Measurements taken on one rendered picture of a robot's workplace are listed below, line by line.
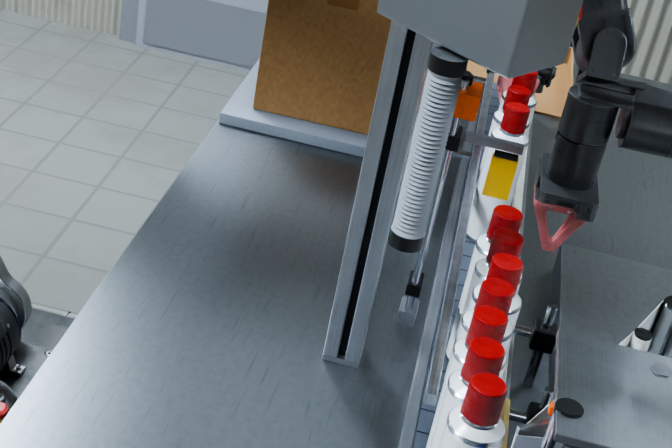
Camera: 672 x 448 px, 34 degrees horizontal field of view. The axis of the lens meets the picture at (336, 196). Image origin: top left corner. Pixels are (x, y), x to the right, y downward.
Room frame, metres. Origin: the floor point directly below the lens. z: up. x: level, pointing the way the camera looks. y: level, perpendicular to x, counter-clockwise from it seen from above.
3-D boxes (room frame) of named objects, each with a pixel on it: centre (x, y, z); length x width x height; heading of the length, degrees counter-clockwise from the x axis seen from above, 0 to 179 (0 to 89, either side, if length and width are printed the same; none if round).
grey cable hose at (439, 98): (0.97, -0.08, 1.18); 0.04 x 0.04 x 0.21
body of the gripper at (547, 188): (1.14, -0.26, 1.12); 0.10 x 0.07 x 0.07; 175
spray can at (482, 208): (1.36, -0.21, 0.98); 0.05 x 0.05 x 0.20
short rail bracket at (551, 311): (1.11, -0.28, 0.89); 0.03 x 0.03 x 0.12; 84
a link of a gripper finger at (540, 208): (1.15, -0.26, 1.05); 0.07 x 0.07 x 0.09; 85
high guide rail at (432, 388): (1.42, -0.19, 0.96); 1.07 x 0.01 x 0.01; 174
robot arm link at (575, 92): (1.14, -0.26, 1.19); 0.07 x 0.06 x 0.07; 86
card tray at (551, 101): (2.12, -0.29, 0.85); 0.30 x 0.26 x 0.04; 174
